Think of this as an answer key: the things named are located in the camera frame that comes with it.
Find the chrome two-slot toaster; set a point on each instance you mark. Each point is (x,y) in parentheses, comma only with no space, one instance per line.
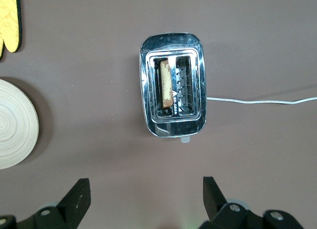
(173,44)

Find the brown table cover mat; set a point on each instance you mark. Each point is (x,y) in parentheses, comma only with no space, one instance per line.
(99,65)

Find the brown toast slice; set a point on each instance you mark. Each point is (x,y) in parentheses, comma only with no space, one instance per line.
(166,82)

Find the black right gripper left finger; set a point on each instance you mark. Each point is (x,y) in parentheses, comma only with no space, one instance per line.
(74,204)

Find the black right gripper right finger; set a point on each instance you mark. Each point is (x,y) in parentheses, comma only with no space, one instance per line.
(215,201)

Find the yellow quilted oven mitt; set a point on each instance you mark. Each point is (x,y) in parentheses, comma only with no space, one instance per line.
(10,20)

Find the round wooden plate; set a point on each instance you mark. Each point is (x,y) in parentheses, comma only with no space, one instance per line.
(15,125)

